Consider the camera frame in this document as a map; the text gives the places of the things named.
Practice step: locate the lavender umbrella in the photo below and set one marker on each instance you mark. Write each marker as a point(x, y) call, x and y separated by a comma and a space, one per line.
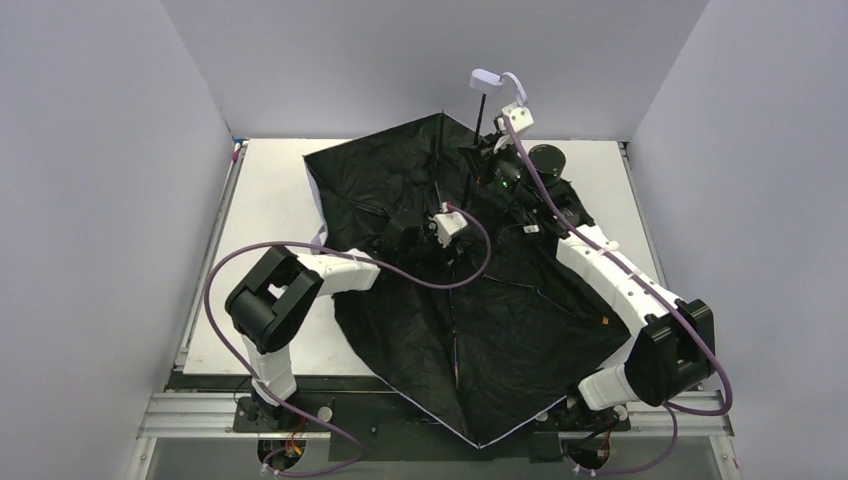
point(500, 330)

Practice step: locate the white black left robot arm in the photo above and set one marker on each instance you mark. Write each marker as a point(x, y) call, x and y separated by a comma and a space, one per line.
point(270, 304)

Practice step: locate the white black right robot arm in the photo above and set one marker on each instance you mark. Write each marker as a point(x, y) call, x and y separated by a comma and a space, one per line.
point(672, 344)

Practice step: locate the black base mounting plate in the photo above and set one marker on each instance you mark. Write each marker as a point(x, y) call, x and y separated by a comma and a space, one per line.
point(360, 415)

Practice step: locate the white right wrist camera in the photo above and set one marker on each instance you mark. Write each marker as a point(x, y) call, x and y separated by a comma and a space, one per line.
point(514, 120)

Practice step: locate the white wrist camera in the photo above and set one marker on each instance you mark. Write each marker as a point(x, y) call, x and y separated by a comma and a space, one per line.
point(447, 224)
point(514, 120)

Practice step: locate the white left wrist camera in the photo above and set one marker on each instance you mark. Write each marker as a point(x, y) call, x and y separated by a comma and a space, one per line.
point(447, 224)

